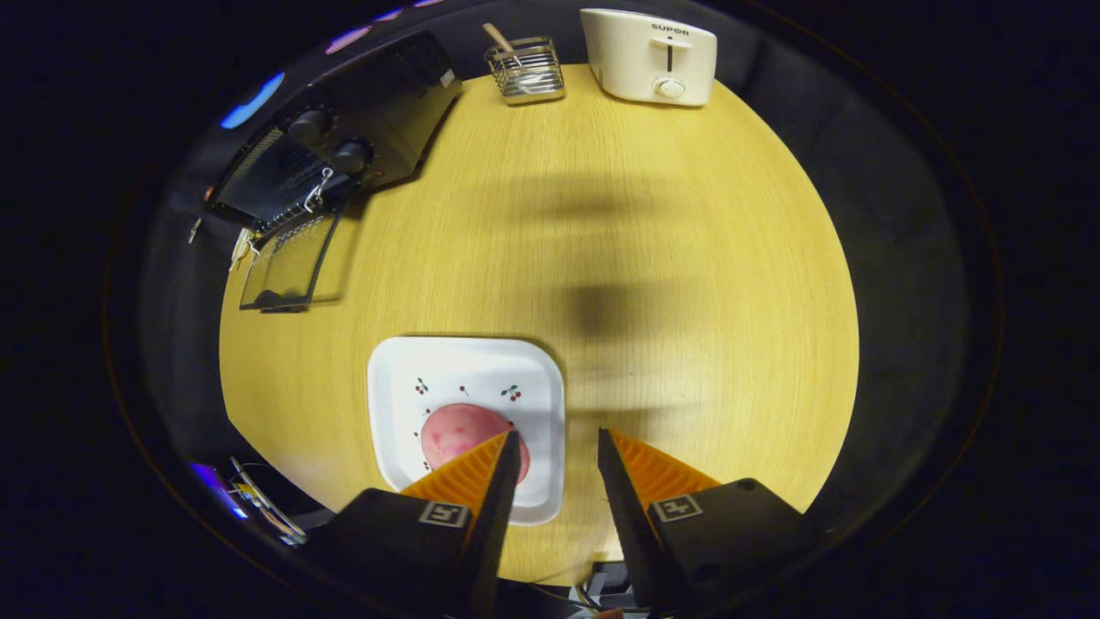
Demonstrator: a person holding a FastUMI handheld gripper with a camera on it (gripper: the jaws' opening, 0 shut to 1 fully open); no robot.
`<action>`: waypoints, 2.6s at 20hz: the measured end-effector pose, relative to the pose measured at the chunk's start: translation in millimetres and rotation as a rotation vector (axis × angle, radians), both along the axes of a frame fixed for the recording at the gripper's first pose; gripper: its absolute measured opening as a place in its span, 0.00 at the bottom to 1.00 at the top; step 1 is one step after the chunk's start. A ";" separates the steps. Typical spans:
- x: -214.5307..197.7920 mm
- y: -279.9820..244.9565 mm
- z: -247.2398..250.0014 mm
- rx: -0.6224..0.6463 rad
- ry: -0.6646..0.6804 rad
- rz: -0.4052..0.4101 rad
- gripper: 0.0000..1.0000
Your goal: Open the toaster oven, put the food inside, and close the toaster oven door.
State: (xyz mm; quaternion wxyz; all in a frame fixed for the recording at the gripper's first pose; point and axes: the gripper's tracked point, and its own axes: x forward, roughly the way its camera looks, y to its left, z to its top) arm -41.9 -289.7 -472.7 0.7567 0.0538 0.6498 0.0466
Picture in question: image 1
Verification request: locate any black toaster oven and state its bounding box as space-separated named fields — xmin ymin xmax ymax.
xmin=206 ymin=30 xmax=465 ymax=315

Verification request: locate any pink round meat slice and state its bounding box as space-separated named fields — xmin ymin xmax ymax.
xmin=420 ymin=403 xmax=531 ymax=484

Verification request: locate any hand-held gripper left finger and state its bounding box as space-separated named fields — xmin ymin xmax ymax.
xmin=296 ymin=430 xmax=523 ymax=619

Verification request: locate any white bread toaster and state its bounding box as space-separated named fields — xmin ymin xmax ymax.
xmin=580 ymin=8 xmax=718 ymax=108

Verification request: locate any white square plate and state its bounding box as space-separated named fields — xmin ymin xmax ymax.
xmin=368 ymin=336 xmax=566 ymax=526

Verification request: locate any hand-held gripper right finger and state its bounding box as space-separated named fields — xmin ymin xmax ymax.
xmin=597 ymin=427 xmax=817 ymax=613

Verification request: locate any white string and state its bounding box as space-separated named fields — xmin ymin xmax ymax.
xmin=303 ymin=167 xmax=335 ymax=213

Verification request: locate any metal wire basket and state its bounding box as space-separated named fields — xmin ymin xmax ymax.
xmin=484 ymin=36 xmax=566 ymax=107

